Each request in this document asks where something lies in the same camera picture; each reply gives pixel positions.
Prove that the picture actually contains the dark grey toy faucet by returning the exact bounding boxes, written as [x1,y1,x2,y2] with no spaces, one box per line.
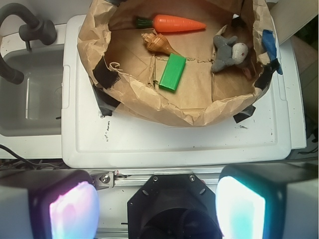
[0,3,57,85]

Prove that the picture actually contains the orange plastic toy carrot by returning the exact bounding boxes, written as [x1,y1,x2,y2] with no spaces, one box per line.
[135,14,206,32]

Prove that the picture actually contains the grey toy sink basin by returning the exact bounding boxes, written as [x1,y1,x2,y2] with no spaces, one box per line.
[0,24,66,159]

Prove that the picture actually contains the aluminium extrusion rail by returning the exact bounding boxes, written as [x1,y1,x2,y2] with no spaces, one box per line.
[87,165,223,191]

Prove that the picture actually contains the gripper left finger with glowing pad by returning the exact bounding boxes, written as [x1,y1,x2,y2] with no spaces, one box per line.
[0,169,100,239]

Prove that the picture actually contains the white plastic bin lid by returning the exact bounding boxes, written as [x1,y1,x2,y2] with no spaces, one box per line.
[61,15,307,169]

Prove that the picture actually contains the crumpled brown paper bag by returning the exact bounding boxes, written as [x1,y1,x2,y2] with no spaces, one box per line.
[78,0,274,127]

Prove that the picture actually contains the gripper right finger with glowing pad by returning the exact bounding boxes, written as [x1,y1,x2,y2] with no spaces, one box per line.
[215,163,319,239]

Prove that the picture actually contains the green rectangular block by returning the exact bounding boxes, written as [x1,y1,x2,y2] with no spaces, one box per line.
[159,53,186,92]

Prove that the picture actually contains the black cable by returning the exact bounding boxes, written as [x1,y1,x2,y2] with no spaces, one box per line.
[0,144,66,170]

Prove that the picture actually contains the grey plush toy animal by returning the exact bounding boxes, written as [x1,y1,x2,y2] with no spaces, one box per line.
[211,35,249,73]

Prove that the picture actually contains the black octagonal mount plate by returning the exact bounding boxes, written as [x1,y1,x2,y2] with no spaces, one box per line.
[127,174,223,239]

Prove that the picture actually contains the tan spiral sea shell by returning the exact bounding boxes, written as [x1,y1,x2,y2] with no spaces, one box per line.
[141,33,181,56]

